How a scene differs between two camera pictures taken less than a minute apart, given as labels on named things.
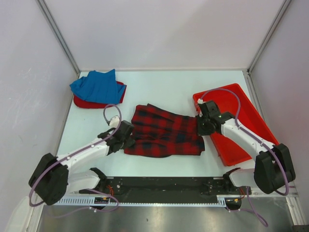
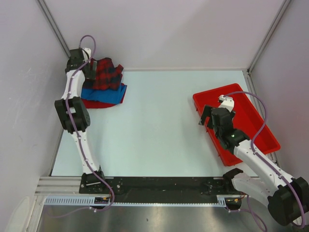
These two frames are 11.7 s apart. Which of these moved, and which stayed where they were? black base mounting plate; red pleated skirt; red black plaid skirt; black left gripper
Moved: red black plaid skirt; black left gripper
Stayed: black base mounting plate; red pleated skirt
